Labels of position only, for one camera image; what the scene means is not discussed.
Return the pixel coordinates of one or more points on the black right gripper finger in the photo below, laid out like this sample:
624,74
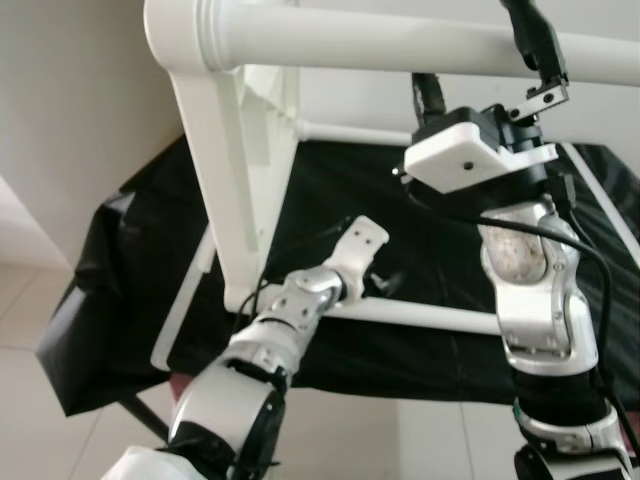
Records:
428,100
535,40

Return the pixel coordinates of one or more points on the white plastic table leg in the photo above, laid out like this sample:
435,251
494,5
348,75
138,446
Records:
350,40
350,133
430,318

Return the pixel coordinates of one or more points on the white plastic table top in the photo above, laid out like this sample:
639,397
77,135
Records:
235,180

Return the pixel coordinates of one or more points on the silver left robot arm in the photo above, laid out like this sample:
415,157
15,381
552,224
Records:
270,340

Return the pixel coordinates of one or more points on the black tablecloth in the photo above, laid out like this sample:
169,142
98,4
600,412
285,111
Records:
420,250

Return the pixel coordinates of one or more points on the white fabric strip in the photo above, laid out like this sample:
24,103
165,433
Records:
600,195
180,305

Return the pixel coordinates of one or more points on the pink cloth piece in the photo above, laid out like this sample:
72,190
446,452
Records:
632,435
182,383

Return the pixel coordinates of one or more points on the black metal stand leg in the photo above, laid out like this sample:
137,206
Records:
145,418

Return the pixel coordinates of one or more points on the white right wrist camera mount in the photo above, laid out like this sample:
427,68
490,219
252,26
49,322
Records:
470,155

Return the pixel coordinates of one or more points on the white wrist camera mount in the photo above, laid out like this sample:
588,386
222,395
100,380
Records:
470,155
360,245

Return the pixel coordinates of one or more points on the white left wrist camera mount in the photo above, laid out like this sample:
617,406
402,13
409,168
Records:
360,245

